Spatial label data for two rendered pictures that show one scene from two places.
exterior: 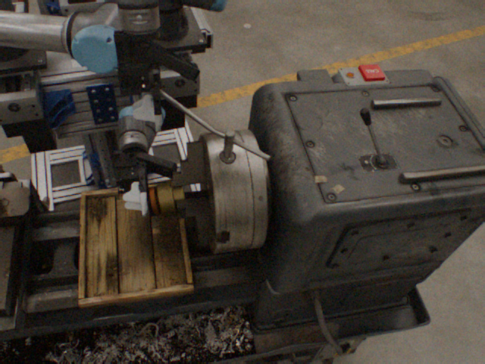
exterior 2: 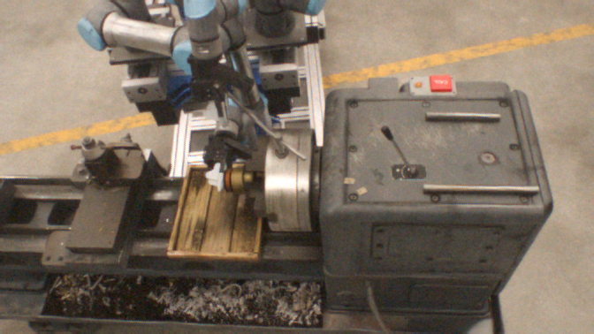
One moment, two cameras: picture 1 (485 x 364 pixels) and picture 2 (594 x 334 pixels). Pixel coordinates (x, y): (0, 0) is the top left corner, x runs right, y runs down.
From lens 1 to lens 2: 0.58 m
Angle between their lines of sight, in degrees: 17
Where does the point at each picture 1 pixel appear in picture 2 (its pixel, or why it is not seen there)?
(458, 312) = not seen: outside the picture
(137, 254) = (221, 222)
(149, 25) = (210, 53)
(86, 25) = (184, 39)
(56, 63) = not seen: hidden behind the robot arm
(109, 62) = not seen: hidden behind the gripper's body
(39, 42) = (154, 48)
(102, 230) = (198, 199)
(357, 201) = (374, 203)
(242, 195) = (287, 185)
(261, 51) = (430, 22)
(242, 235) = (289, 218)
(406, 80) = (475, 93)
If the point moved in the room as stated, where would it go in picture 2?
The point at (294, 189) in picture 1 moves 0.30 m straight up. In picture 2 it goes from (326, 186) to (321, 112)
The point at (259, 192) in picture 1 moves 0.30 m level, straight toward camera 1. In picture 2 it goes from (302, 185) to (249, 278)
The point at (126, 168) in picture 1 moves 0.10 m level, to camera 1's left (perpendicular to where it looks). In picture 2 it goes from (213, 151) to (186, 143)
